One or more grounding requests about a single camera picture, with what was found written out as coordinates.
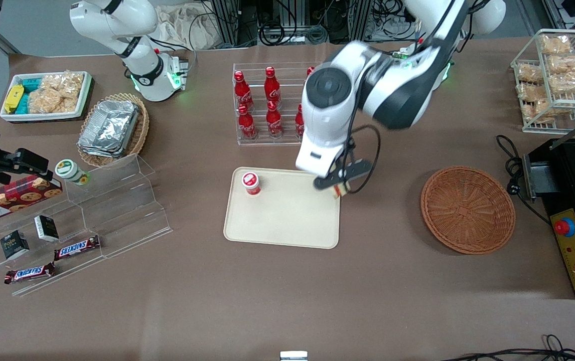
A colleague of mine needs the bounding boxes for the green-lidded yogurt cup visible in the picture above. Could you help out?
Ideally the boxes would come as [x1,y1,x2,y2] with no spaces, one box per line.
[55,159,90,186]

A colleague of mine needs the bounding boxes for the clear acrylic bottle rack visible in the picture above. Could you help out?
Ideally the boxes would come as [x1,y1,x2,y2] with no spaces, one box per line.
[232,62,324,146]

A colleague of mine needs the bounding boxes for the teal snack packet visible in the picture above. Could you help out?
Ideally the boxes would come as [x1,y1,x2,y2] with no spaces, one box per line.
[16,75,43,114]

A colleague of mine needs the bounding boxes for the stacked aluminium foil containers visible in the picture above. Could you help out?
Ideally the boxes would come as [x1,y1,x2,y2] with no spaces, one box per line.
[78,100,140,159]

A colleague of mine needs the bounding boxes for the brown Snickers bar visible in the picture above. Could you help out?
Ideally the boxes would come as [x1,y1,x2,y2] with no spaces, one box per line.
[4,262,56,285]
[54,236,101,261]

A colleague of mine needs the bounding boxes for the red-lidded small cup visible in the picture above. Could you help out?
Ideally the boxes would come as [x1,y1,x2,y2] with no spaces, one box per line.
[241,171,261,197]

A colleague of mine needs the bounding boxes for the black appliance power cable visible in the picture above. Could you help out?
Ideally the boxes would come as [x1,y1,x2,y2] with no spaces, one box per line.
[496,134,552,226]

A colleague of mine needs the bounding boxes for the oval light wicker basket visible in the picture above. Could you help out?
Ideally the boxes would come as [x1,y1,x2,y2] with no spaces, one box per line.
[77,93,150,168]

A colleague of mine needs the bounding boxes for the clear acrylic stepped stand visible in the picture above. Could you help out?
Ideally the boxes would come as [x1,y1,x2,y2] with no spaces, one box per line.
[0,153,173,297]

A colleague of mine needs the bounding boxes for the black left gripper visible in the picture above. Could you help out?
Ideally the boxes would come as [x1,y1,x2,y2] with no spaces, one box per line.
[314,159,373,195]

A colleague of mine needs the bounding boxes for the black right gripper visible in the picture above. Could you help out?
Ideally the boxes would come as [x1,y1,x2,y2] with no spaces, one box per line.
[0,119,50,185]

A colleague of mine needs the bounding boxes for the beige plastic serving tray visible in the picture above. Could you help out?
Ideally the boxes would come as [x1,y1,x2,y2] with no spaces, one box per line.
[223,167,342,250]

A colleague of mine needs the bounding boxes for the beige cloth bag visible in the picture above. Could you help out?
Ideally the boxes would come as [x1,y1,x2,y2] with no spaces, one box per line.
[153,4,229,51]

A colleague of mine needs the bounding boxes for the small black white carton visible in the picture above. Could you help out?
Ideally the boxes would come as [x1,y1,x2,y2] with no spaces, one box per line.
[34,215,60,243]

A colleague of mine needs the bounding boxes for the round brown wicker basket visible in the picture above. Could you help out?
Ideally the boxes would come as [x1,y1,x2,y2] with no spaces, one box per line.
[420,166,516,255]

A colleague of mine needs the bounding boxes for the aluminium frame rack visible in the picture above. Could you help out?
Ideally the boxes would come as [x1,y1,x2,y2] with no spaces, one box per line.
[211,0,374,47]

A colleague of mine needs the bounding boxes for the clear bag of pastry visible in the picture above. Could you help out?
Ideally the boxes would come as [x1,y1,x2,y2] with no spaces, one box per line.
[548,54,575,76]
[523,99,555,124]
[540,34,573,55]
[548,71,575,94]
[517,64,544,84]
[517,83,550,102]

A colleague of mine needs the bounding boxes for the black floor cables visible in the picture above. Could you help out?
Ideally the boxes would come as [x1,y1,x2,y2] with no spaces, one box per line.
[441,334,575,361]

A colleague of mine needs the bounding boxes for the yellow snack packet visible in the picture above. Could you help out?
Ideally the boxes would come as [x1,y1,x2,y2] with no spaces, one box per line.
[5,85,25,114]

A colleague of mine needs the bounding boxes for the red tartan cookie box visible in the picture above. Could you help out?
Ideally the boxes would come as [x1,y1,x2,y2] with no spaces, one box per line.
[0,174,63,224]

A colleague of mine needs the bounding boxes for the white wire basket rack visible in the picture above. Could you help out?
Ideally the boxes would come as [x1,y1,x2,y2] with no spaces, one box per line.
[511,29,575,135]

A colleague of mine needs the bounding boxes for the white rectangular snack bin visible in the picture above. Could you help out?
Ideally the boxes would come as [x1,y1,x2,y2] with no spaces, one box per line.
[0,71,93,123]

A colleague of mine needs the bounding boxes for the clear bag of crackers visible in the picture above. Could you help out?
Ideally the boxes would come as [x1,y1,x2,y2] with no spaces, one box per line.
[28,72,85,114]

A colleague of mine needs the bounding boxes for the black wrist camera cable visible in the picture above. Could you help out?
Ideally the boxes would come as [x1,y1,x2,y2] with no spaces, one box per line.
[340,124,381,195]

